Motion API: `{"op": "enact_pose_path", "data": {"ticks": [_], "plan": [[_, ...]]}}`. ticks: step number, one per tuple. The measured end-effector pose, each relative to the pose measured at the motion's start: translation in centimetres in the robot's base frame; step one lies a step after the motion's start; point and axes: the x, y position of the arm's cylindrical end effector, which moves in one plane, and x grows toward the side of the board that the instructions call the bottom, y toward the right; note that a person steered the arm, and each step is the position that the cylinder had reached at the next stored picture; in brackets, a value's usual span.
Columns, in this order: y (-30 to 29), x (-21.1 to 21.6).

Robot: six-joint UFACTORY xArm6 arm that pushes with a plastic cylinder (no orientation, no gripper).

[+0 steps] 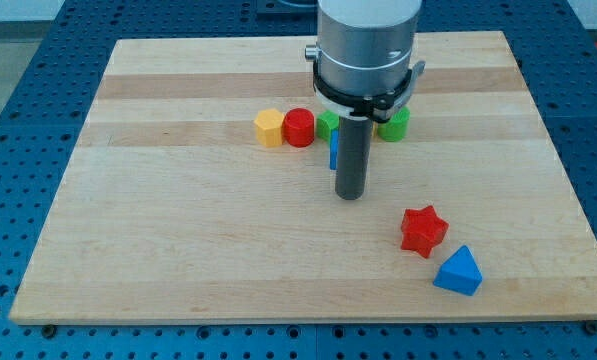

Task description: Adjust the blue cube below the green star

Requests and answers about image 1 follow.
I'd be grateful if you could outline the blue cube block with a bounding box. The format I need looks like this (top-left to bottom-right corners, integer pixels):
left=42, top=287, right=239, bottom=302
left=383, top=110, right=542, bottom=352
left=329, top=130, right=339, bottom=170

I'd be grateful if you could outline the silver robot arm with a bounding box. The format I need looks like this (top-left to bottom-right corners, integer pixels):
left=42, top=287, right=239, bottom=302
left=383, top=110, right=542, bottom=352
left=305, top=0, right=425, bottom=123

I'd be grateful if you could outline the green star block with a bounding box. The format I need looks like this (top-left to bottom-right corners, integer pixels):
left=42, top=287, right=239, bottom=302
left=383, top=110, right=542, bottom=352
left=316, top=110, right=339, bottom=143

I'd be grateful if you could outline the red star block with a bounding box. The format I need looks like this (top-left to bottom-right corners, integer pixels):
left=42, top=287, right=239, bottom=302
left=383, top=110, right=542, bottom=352
left=400, top=205, right=449, bottom=258

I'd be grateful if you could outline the red cylinder block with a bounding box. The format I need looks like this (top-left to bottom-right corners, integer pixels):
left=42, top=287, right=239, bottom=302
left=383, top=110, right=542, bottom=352
left=283, top=108, right=315, bottom=147

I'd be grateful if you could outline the yellow hexagon block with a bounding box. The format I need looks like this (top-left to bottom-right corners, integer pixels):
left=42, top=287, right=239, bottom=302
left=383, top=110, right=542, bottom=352
left=254, top=108, right=284, bottom=148

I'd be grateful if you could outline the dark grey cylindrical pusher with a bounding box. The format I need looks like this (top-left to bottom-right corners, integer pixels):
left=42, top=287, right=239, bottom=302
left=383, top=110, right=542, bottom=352
left=335, top=117, right=373, bottom=200

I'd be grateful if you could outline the green cylinder block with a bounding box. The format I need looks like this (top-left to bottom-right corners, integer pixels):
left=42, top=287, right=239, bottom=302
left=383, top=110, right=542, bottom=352
left=377, top=107, right=410, bottom=142

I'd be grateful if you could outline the wooden board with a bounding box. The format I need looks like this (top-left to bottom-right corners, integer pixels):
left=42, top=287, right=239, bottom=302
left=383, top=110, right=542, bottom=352
left=9, top=31, right=597, bottom=325

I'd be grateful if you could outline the blue triangle block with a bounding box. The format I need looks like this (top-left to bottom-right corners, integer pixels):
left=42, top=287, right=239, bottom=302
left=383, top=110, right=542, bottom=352
left=433, top=245, right=483, bottom=296

